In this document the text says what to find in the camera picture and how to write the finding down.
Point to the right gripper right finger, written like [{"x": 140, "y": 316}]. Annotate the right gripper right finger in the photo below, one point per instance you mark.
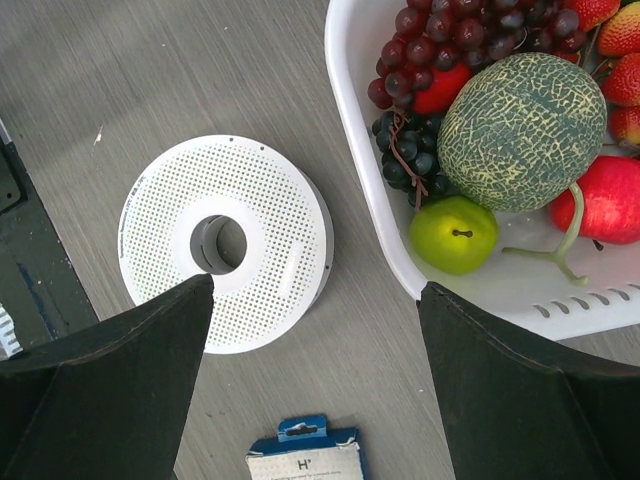
[{"x": 515, "y": 405}]

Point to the white slotted cable duct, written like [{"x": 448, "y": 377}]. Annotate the white slotted cable duct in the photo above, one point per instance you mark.
[{"x": 9, "y": 343}]

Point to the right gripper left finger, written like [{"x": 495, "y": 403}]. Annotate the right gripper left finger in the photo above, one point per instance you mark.
[{"x": 110, "y": 401}]

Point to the white perforated cable spool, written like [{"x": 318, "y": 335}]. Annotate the white perforated cable spool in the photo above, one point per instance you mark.
[{"x": 240, "y": 212}]

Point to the green netted melon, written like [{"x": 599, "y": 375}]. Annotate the green netted melon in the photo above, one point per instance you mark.
[{"x": 521, "y": 131}]

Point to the blue razor package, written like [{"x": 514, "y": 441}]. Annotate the blue razor package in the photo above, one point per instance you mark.
[{"x": 307, "y": 448}]

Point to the dark red grape bunch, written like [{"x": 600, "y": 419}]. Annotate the dark red grape bunch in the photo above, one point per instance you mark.
[{"x": 439, "y": 45}]

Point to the red apple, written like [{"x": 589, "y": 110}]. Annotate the red apple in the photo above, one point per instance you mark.
[{"x": 611, "y": 195}]

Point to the white plastic fruit basket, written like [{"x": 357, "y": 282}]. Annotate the white plastic fruit basket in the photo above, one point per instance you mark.
[{"x": 532, "y": 294}]

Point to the red strawberry cluster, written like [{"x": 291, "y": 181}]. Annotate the red strawberry cluster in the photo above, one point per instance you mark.
[{"x": 617, "y": 42}]

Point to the black grape bunch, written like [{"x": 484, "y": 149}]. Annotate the black grape bunch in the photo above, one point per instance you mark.
[{"x": 409, "y": 162}]

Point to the small green pear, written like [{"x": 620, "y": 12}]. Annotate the small green pear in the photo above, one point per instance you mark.
[{"x": 454, "y": 234}]

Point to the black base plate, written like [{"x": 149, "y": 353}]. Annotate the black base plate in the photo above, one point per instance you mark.
[{"x": 39, "y": 285}]

